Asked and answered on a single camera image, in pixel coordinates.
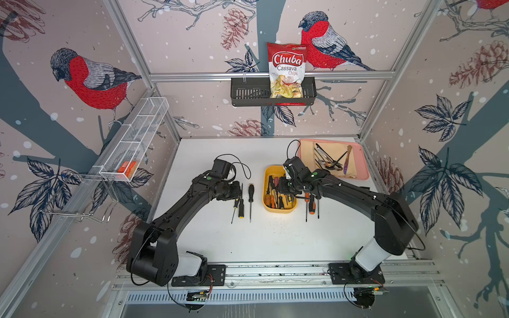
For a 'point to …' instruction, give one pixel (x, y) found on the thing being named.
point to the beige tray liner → (339, 159)
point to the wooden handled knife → (349, 148)
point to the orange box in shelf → (130, 169)
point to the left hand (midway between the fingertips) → (242, 189)
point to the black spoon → (327, 167)
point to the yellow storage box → (274, 201)
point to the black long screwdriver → (251, 192)
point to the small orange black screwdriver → (312, 205)
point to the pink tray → (362, 163)
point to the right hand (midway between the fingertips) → (277, 186)
